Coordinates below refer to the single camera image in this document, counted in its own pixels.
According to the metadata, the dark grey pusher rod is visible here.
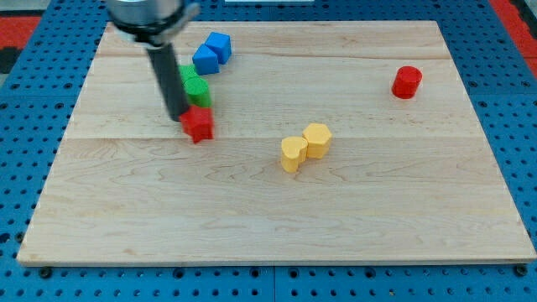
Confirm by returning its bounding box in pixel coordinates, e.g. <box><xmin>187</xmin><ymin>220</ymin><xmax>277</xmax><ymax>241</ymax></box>
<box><xmin>147</xmin><ymin>44</ymin><xmax>190</xmax><ymax>122</ymax></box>

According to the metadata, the red star block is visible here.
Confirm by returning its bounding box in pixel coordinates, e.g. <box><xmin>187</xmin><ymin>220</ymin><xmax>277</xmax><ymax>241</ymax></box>
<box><xmin>180</xmin><ymin>105</ymin><xmax>214</xmax><ymax>143</ymax></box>

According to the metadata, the green block behind rod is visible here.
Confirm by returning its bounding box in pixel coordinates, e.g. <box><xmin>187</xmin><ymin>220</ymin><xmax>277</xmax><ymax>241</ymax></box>
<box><xmin>178</xmin><ymin>64</ymin><xmax>199</xmax><ymax>83</ymax></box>

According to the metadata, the blue block front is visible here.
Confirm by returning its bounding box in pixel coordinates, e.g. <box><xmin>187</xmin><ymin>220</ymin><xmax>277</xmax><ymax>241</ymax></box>
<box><xmin>192</xmin><ymin>44</ymin><xmax>220</xmax><ymax>76</ymax></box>

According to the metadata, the green cylinder block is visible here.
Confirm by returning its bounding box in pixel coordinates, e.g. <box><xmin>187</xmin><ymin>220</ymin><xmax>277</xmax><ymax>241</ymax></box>
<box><xmin>184</xmin><ymin>77</ymin><xmax>212</xmax><ymax>107</ymax></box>

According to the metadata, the blue cube block rear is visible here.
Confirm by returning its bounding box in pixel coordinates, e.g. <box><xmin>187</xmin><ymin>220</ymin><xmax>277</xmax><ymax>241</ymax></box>
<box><xmin>205</xmin><ymin>32</ymin><xmax>232</xmax><ymax>65</ymax></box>

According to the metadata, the yellow heart block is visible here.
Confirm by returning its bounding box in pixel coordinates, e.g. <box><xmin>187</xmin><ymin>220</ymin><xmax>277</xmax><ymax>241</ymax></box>
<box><xmin>280</xmin><ymin>136</ymin><xmax>308</xmax><ymax>173</ymax></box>

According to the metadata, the yellow hexagon block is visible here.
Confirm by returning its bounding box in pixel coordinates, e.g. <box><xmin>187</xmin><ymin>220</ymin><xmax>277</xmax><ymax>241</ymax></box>
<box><xmin>302</xmin><ymin>123</ymin><xmax>332</xmax><ymax>159</ymax></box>

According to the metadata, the red cylinder block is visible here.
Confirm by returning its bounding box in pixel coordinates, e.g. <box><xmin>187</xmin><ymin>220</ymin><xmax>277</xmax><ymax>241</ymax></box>
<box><xmin>391</xmin><ymin>65</ymin><xmax>423</xmax><ymax>99</ymax></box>

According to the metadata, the wooden board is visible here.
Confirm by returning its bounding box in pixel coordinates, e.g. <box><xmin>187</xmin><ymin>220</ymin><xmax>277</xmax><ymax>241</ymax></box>
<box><xmin>17</xmin><ymin>21</ymin><xmax>536</xmax><ymax>267</ymax></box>

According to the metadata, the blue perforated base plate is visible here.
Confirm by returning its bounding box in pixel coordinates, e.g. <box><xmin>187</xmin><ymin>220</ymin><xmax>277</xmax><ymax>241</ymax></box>
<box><xmin>1</xmin><ymin>0</ymin><xmax>536</xmax><ymax>301</ymax></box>

